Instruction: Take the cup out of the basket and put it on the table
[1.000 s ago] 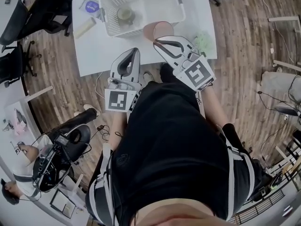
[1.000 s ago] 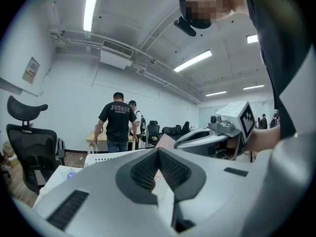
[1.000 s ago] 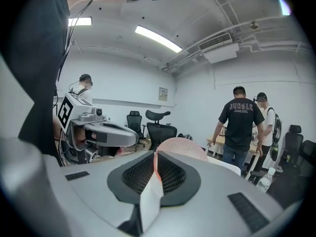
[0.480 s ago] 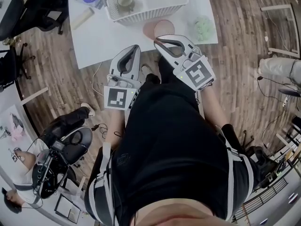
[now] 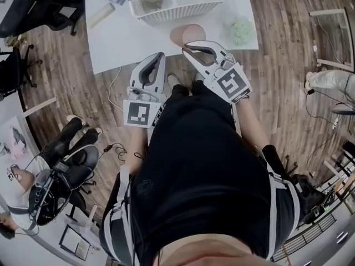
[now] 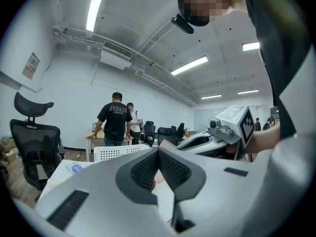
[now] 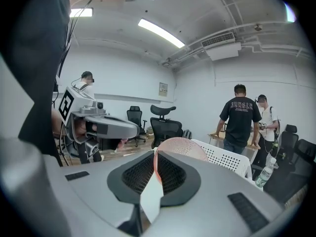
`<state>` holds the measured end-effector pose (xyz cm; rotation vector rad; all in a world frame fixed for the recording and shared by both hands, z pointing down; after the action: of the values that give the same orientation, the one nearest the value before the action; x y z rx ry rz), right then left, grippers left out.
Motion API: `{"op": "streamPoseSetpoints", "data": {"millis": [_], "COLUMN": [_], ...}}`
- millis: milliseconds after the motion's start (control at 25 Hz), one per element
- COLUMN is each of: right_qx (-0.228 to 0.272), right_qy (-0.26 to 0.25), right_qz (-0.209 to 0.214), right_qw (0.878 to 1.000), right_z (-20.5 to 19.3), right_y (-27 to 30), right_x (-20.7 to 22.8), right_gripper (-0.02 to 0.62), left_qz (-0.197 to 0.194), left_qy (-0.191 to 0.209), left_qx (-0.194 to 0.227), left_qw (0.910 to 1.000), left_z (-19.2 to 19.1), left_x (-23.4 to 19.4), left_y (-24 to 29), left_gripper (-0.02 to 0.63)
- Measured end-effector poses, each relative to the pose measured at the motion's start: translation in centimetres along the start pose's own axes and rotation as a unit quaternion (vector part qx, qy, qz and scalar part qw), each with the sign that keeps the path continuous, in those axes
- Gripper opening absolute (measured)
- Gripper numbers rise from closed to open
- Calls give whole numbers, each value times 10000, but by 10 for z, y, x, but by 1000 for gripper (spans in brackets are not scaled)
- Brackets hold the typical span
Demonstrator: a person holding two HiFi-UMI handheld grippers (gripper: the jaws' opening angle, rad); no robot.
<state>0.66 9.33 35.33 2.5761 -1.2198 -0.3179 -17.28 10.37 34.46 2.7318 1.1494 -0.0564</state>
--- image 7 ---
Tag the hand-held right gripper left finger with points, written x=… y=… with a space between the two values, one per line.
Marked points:
x=93 y=196

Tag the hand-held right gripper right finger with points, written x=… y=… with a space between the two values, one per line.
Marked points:
x=209 y=206

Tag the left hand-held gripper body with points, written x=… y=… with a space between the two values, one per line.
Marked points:
x=67 y=105

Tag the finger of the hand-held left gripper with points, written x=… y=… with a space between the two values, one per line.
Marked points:
x=121 y=120
x=116 y=131

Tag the white plastic basket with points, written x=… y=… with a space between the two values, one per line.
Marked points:
x=227 y=160

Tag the pink cup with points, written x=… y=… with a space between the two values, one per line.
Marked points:
x=182 y=147

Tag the person's left forearm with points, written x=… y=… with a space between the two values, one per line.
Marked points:
x=56 y=122

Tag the person's left hand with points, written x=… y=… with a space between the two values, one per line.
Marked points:
x=81 y=128

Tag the black headrest office chair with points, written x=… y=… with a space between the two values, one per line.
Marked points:
x=165 y=130

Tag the person's black clothing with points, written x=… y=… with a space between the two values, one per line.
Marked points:
x=32 y=70

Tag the clear water bottle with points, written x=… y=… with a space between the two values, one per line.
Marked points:
x=265 y=175

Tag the grey backpack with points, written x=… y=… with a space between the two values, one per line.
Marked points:
x=187 y=134

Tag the wooden table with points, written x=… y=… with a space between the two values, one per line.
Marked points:
x=216 y=135

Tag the ceiling strip light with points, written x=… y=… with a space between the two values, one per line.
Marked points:
x=81 y=12
x=290 y=12
x=160 y=32

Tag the white air conditioner unit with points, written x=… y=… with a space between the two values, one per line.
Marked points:
x=222 y=52

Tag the small ceiling sensor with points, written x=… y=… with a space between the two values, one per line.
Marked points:
x=258 y=27

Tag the white ceiling pipes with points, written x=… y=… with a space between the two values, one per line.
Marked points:
x=271 y=48

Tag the wall electrical panel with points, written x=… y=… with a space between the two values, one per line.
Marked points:
x=163 y=89

